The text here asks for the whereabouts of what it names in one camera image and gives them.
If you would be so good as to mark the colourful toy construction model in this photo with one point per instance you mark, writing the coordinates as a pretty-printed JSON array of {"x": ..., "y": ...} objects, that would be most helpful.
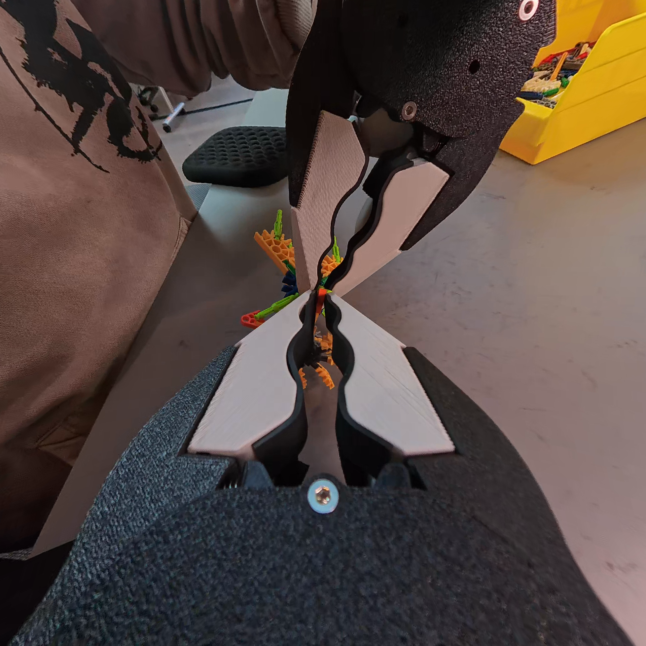
[{"x": 275, "y": 250}]

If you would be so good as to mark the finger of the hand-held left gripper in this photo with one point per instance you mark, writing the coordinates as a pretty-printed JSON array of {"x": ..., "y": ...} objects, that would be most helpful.
[
  {"x": 403, "y": 212},
  {"x": 323, "y": 192}
]

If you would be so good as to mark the pile of toy building pieces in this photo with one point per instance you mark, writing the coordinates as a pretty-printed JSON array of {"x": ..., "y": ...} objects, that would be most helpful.
[{"x": 547, "y": 75}]

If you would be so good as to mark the yellow storage bin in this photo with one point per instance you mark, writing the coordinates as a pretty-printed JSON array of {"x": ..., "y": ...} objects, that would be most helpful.
[{"x": 605, "y": 91}]

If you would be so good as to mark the grey desk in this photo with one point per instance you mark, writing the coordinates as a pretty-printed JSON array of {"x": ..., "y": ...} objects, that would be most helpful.
[{"x": 504, "y": 303}]

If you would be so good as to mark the person's brown hoodie torso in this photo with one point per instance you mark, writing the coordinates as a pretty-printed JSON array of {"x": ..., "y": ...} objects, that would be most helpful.
[{"x": 75, "y": 252}]

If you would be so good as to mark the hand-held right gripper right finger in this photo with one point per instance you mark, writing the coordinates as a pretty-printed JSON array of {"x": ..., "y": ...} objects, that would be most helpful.
[{"x": 393, "y": 403}]

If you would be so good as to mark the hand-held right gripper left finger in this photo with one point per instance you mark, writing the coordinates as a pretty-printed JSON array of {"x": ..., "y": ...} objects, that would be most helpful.
[{"x": 242, "y": 403}]

